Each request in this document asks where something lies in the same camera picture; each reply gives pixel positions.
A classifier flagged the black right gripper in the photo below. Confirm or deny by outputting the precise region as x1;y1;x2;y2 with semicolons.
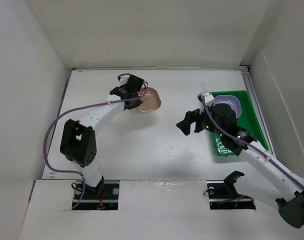
176;101;225;137

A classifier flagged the brown square panda plate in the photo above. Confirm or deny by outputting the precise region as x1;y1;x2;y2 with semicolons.
136;87;162;113

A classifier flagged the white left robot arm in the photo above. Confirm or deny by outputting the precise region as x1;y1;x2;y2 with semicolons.
59;73;148;199

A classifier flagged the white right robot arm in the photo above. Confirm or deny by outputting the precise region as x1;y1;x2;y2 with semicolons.
176;103;304;229

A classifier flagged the green plastic bin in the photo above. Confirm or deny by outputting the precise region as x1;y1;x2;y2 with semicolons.
211;90;269;157

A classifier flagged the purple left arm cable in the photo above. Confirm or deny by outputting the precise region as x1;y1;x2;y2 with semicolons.
43;96;143;210

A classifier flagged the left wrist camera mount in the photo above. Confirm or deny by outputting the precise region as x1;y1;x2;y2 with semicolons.
117;73;131;85

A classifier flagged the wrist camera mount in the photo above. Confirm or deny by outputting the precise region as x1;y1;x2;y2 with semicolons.
117;73;131;85
197;90;215;112

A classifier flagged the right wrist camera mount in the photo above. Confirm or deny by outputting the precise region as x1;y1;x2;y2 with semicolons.
197;90;215;112

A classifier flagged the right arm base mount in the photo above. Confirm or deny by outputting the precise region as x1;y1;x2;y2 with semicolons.
203;171;256;210

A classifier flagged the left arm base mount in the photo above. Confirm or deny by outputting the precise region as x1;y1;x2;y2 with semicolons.
73;181;120;211

